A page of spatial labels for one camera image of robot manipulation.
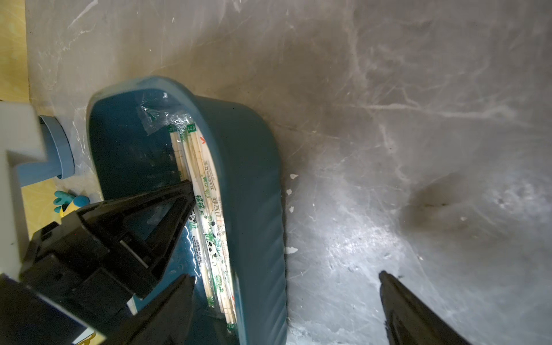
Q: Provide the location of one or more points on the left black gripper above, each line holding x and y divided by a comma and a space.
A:
95, 260

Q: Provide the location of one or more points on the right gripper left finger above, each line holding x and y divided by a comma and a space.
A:
165, 320

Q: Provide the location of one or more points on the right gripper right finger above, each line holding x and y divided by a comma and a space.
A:
409, 320

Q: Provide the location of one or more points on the teal plastic storage box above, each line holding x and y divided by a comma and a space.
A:
128, 161

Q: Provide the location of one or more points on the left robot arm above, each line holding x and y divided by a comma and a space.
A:
27, 317

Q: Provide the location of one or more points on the panda wrapped chopsticks left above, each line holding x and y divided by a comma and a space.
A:
189, 172

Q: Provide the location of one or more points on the yellow hand trowel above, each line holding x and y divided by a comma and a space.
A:
75, 204

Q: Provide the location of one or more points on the green garden glove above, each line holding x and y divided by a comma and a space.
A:
62, 201

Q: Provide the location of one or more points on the potted green plant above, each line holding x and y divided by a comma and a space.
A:
59, 163

